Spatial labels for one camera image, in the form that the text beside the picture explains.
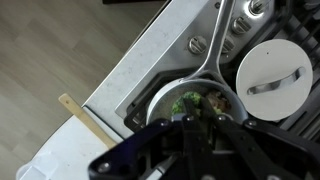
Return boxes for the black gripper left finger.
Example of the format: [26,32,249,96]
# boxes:
[88,98,214,180]

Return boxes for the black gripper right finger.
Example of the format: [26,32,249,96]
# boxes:
[201,98,320,180]

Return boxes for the large green broccoli floret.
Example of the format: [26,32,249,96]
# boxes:
[171,91,203,116]

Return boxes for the brown cooked food pieces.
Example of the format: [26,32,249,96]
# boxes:
[204,90,233,116]

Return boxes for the black and steel cooktop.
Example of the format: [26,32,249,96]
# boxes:
[114,0,320,141]

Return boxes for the steel cooktop knob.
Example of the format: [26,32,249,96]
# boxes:
[231,16,253,35]
[249,0,270,15]
[221,36,236,54]
[187,35,209,56]

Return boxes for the wooden spatula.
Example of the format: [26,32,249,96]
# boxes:
[58,93,118,150]

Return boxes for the white long-handled saucepan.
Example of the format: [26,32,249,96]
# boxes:
[145,0,250,126]

